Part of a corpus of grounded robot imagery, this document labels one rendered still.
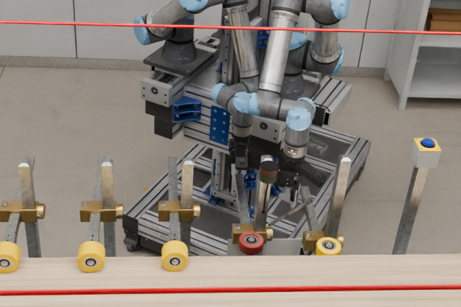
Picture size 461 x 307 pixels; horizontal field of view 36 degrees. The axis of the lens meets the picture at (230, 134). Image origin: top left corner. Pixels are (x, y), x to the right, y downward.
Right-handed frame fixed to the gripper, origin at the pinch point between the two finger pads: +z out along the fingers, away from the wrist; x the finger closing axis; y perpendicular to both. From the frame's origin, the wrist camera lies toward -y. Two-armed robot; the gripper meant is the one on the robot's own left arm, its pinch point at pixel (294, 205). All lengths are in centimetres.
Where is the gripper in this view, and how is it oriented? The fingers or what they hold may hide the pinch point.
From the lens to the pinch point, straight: 243.7
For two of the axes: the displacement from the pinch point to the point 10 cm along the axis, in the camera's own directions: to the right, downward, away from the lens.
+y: -9.2, -2.3, 3.0
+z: -0.6, 8.7, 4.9
